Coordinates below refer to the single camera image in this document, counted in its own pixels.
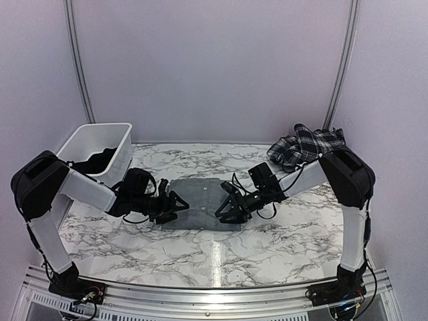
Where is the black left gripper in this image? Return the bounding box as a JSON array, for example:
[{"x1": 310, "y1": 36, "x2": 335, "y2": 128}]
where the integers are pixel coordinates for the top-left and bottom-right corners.
[{"x1": 131, "y1": 190, "x2": 189, "y2": 225}]

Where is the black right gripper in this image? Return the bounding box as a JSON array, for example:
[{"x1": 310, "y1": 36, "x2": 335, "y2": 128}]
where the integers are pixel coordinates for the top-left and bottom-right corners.
[{"x1": 216, "y1": 187, "x2": 270, "y2": 223}]

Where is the grey button-up shirt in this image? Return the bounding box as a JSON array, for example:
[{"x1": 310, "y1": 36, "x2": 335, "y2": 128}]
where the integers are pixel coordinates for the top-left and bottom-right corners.
[{"x1": 161, "y1": 178, "x2": 241, "y2": 231}]

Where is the black garment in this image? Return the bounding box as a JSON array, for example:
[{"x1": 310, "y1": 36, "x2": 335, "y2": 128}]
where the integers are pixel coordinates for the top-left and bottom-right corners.
[{"x1": 68, "y1": 148, "x2": 116, "y2": 175}]

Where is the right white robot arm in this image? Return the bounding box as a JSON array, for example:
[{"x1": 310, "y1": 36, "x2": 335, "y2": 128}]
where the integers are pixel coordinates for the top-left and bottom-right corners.
[{"x1": 215, "y1": 147, "x2": 376, "y2": 272}]

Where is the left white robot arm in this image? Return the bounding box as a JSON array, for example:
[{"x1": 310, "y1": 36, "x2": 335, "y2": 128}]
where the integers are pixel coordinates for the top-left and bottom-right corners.
[{"x1": 11, "y1": 150, "x2": 189, "y2": 298}]

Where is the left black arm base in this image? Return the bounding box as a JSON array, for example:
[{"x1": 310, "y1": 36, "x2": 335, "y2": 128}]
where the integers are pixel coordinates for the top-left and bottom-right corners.
[{"x1": 45, "y1": 262, "x2": 106, "y2": 304}]

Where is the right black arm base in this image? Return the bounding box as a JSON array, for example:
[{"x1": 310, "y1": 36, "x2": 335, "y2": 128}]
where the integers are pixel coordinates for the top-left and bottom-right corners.
[{"x1": 305, "y1": 263, "x2": 367, "y2": 306}]

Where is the white plastic laundry bin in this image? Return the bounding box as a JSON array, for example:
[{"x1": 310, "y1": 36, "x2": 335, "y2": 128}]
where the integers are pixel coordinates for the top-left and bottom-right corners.
[{"x1": 57, "y1": 122, "x2": 132, "y2": 187}]

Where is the black white plaid shirt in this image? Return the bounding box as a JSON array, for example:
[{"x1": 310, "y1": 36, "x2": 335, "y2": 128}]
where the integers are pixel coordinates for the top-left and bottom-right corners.
[{"x1": 267, "y1": 124, "x2": 346, "y2": 167}]

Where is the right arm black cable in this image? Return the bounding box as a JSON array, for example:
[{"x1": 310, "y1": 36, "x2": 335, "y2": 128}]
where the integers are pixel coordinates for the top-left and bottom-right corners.
[{"x1": 232, "y1": 160, "x2": 308, "y2": 218}]

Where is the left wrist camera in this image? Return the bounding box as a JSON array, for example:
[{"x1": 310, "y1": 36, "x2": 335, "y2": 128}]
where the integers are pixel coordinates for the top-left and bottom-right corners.
[{"x1": 121, "y1": 168, "x2": 156, "y2": 197}]

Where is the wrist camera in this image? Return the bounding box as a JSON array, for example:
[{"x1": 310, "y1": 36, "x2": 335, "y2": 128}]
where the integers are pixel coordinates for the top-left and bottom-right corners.
[
  {"x1": 121, "y1": 168, "x2": 156, "y2": 197},
  {"x1": 248, "y1": 162, "x2": 279, "y2": 191}
]

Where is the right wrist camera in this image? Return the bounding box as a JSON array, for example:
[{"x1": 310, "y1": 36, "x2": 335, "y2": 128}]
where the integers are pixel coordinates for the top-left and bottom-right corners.
[{"x1": 248, "y1": 162, "x2": 279, "y2": 191}]

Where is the aluminium front frame rail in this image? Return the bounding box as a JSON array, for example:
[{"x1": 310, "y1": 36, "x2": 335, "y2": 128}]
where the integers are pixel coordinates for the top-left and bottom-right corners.
[{"x1": 11, "y1": 265, "x2": 403, "y2": 320}]

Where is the left aluminium wall post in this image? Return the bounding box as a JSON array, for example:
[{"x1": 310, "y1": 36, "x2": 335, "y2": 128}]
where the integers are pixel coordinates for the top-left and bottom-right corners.
[{"x1": 64, "y1": 0, "x2": 96, "y2": 124}]

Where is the aluminium wall post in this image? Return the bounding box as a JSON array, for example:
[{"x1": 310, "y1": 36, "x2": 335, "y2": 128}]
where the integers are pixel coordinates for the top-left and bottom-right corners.
[
  {"x1": 322, "y1": 0, "x2": 360, "y2": 129},
  {"x1": 64, "y1": 0, "x2": 96, "y2": 124}
]

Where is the right aluminium wall post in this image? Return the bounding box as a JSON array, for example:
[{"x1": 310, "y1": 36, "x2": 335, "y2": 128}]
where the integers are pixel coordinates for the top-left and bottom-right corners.
[{"x1": 322, "y1": 0, "x2": 360, "y2": 129}]

